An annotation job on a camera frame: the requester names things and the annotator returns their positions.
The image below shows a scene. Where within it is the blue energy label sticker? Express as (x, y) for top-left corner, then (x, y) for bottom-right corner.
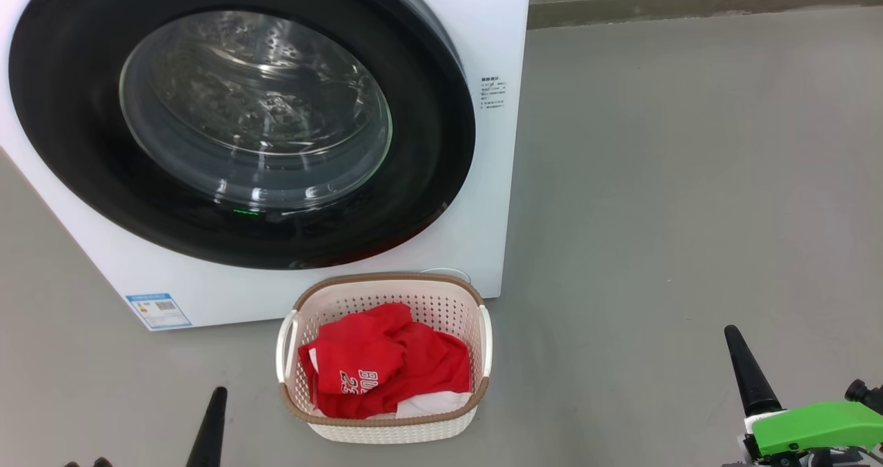
(126, 293), (192, 330)

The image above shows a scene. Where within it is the cream perforated laundry basket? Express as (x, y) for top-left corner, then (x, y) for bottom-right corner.
(276, 272), (493, 445)

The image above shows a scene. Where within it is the white washing machine body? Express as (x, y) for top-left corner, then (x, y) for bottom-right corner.
(0, 0), (533, 331)

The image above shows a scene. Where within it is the black round washer door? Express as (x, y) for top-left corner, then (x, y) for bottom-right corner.
(8, 0), (477, 271)

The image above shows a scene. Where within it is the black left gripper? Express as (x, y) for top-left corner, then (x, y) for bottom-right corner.
(62, 386), (228, 467)

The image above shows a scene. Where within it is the stainless steel washing machine drum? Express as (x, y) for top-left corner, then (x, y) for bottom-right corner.
(121, 10), (393, 209)

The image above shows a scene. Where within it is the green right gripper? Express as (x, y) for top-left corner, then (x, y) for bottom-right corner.
(722, 325), (883, 467)

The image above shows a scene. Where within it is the printed black text label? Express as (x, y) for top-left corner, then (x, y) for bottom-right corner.
(481, 76), (508, 110)

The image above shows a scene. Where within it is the round white filter cover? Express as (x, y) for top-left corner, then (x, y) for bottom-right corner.
(419, 268), (472, 285)

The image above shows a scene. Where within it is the red sports jersey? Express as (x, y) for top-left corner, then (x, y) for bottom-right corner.
(298, 303), (473, 419)

